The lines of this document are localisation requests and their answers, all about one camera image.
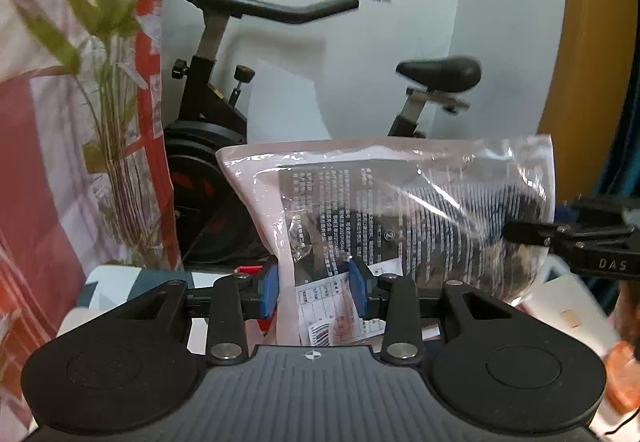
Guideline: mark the orange round object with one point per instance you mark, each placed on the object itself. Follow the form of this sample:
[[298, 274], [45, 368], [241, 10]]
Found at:
[[622, 377]]

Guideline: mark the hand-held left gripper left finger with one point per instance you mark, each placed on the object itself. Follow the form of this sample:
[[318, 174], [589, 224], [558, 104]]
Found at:
[[270, 292]]

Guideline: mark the white paper sheet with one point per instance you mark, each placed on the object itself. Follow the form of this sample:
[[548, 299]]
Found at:
[[290, 111]]

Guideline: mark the white patterned tablecloth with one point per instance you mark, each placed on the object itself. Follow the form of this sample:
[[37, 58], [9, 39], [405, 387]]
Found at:
[[545, 317]]

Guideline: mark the yellow wooden door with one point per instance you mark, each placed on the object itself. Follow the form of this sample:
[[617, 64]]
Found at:
[[585, 46]]

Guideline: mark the pink printed wall cloth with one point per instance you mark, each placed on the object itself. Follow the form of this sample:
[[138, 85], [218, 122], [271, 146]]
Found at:
[[50, 146]]

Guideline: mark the black exercise bike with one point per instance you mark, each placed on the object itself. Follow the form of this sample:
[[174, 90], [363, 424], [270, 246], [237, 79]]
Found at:
[[200, 146]]

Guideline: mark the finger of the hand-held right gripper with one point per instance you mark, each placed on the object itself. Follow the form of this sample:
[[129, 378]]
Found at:
[[530, 232]]

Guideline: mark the red cardboard box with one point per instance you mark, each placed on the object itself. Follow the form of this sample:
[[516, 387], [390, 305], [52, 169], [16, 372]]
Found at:
[[250, 268]]

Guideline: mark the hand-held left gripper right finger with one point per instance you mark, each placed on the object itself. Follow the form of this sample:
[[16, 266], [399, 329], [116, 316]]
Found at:
[[357, 289]]

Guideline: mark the clear plastic bag black item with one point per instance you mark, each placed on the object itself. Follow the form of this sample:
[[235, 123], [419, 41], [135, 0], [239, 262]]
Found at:
[[400, 212]]

